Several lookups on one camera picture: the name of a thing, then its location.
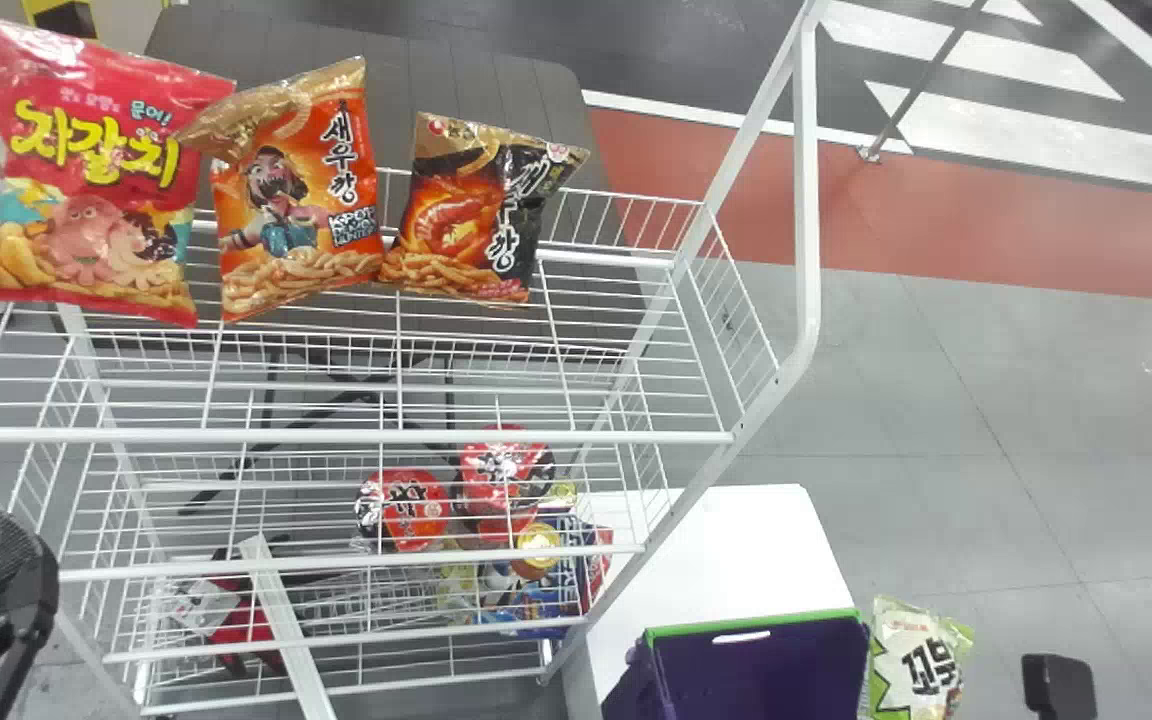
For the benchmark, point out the red noodle cup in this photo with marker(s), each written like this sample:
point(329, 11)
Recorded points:
point(502, 478)
point(406, 508)

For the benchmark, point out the red snack packet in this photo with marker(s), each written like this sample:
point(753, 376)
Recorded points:
point(86, 170)

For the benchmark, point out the yellow can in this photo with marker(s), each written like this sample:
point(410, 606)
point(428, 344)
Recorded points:
point(537, 549)

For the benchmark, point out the blue snack packet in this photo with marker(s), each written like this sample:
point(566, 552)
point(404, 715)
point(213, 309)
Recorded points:
point(546, 606)

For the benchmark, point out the black and orange snack packet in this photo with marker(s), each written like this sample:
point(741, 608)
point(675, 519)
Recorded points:
point(476, 220)

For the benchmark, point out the white slab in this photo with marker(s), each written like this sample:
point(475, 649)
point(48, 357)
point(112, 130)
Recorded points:
point(726, 550)

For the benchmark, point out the purple crate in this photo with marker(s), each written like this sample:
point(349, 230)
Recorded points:
point(766, 670)

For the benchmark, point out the green snack packet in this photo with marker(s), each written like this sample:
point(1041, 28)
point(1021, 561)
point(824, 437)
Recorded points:
point(918, 665)

